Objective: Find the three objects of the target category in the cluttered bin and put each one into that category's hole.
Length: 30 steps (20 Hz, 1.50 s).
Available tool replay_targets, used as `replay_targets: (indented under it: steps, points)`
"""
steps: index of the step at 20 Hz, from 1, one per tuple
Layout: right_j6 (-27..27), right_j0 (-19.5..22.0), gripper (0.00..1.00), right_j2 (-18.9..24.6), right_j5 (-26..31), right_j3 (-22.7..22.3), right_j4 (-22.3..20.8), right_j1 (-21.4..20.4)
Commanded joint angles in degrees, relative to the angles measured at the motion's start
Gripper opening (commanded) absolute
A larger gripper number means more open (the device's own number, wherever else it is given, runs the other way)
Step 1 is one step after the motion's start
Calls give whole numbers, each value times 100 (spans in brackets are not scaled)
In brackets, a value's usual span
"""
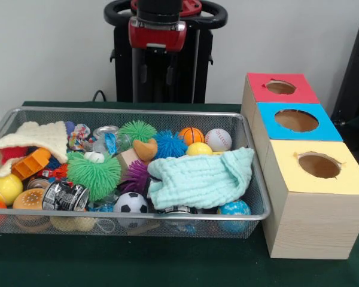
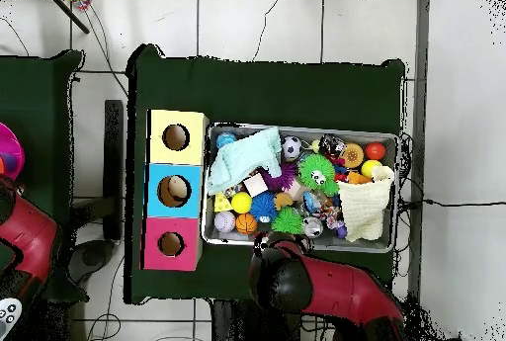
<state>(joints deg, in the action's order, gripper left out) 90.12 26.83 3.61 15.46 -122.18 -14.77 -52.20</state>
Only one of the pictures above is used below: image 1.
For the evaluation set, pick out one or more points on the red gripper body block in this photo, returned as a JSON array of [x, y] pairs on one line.
[[155, 37]]

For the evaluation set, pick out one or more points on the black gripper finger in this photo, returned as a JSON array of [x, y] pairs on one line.
[[169, 74], [143, 73]]

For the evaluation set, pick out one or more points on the shallow mesh bin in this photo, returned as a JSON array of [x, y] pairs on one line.
[[173, 119]]

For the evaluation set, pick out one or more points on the wooden box with three holes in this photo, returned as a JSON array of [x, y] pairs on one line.
[[311, 227]]

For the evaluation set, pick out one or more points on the small green spiky ball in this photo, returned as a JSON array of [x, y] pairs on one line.
[[137, 131]]

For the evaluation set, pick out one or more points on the orange basketball toy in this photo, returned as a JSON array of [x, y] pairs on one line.
[[191, 136]]

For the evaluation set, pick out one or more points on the blue spiky ball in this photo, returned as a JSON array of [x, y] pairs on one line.
[[167, 145]]

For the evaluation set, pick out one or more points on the smooth yellow ball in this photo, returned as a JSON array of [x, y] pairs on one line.
[[199, 149]]

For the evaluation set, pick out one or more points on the white baseball toy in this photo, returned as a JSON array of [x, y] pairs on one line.
[[218, 140]]

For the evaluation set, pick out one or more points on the mint green cloth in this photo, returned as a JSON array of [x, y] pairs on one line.
[[197, 179]]

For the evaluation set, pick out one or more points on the large green spiky eyed ball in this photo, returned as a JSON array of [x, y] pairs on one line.
[[92, 179]]

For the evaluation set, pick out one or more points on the cream knitted cloth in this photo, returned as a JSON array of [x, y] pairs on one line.
[[42, 134]]

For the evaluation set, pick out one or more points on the black and white soccer ball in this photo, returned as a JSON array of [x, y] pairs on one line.
[[130, 203]]

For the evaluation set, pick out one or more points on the black monitor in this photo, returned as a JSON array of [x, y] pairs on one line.
[[353, 74]]

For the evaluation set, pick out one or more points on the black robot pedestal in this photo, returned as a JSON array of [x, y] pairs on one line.
[[185, 74]]

